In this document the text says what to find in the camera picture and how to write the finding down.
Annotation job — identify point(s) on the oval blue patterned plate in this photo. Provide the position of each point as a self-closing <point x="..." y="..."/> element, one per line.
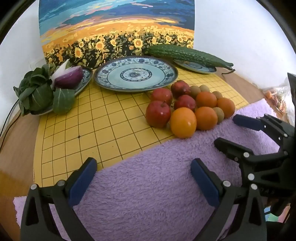
<point x="86" y="76"/>

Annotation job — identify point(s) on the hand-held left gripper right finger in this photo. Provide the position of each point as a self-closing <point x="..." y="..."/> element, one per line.
<point x="204" y="183"/>

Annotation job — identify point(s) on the halved red onion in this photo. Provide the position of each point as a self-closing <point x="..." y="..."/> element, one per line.
<point x="69" y="78"/>

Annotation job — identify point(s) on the white onion wedge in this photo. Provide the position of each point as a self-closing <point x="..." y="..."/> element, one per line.
<point x="61" y="69"/>

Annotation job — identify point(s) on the sunflower field painting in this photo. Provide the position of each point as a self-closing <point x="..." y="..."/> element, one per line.
<point x="115" y="27"/>

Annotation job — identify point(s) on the clear plastic bag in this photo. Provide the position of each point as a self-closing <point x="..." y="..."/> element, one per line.
<point x="277" y="97"/>

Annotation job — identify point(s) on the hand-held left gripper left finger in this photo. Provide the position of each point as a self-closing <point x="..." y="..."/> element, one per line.
<point x="83" y="180"/>

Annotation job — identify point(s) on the orange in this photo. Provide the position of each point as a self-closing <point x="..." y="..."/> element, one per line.
<point x="183" y="122"/>
<point x="205" y="118"/>
<point x="206" y="99"/>
<point x="226" y="107"/>

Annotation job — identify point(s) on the purple fluffy towel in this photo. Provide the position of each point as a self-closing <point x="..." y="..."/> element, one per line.
<point x="150" y="185"/>

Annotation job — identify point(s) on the yellow grid game board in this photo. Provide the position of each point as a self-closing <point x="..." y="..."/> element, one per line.
<point x="104" y="127"/>

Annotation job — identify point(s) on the large blue patterned plate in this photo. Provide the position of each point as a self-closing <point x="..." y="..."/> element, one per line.
<point x="115" y="76"/>

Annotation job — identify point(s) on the brown kiwi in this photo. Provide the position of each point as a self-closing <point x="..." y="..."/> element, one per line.
<point x="195" y="90"/>
<point x="217" y="94"/>
<point x="220" y="114"/>
<point x="204" y="88"/>

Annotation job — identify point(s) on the red apple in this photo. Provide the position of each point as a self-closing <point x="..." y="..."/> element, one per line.
<point x="185" y="102"/>
<point x="161" y="95"/>
<point x="180" y="88"/>
<point x="158" y="113"/>

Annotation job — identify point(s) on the green bumpy cucumber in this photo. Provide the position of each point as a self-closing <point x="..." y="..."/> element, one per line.
<point x="185" y="54"/>

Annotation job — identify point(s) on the green bok choy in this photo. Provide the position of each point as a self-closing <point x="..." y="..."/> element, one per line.
<point x="37" y="95"/>

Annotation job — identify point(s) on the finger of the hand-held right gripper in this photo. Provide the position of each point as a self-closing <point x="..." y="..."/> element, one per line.
<point x="247" y="122"/>
<point x="229" y="147"/>

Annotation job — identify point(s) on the small blue patterned plate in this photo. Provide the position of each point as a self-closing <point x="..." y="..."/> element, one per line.
<point x="196" y="67"/>

